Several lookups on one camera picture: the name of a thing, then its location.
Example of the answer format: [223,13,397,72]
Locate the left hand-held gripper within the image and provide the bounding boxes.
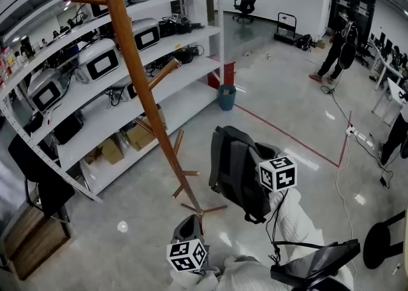
[166,214,211,276]

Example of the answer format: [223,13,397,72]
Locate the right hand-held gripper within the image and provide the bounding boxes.
[254,142,298,194]

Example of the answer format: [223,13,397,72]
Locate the grey backpack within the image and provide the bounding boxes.
[208,125,279,225]

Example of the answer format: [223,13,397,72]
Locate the brown wooden coat rack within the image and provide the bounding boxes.
[62,0,229,218]

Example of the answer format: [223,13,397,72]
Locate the person's left forearm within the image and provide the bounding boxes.
[168,264,226,291]

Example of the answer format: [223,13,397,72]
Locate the person's right forearm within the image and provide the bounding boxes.
[266,187,325,271]

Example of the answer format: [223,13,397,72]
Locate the blue waste bin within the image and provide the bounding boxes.
[217,84,238,112]

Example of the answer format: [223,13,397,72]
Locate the red box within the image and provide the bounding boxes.
[207,62,237,89]

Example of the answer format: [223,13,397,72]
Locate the large printed cardboard box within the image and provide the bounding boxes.
[122,117,168,153]

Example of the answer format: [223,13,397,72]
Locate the white metal shelving unit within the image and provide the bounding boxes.
[0,0,226,204]

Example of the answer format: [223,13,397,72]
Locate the small cardboard box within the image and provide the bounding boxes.
[98,138,126,166]

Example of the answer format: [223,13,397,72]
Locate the pile of black bags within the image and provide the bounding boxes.
[295,34,319,52]

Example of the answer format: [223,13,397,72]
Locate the black chest-mounted device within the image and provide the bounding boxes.
[270,238,361,289]

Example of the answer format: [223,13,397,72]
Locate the flattened cardboard boxes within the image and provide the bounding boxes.
[83,146,105,166]

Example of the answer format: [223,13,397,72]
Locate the black platform trolley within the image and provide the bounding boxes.
[273,12,303,43]

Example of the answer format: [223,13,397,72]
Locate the pile of black equipment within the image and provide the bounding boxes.
[158,13,205,38]
[171,45,205,65]

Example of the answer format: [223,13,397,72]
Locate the black office chair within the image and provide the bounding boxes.
[231,0,260,24]
[354,39,373,67]

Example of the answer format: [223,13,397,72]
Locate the row of white desks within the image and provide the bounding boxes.
[368,33,408,127]

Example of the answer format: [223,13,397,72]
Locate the black fabric-covered chair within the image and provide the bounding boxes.
[7,135,77,220]

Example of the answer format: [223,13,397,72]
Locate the wooden platform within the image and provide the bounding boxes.
[2,205,72,281]

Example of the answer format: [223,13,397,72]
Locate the black equipment case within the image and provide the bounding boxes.
[53,111,85,146]

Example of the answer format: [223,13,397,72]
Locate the black double door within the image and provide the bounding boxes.
[327,0,377,35]

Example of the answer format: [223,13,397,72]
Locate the group of white screen devices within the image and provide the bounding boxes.
[27,0,175,115]

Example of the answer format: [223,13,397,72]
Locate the group of plastic bottles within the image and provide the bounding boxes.
[0,46,18,90]

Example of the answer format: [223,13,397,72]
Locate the white floor cable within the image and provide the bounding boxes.
[334,135,363,271]

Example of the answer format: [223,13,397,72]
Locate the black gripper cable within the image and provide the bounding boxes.
[265,187,326,267]

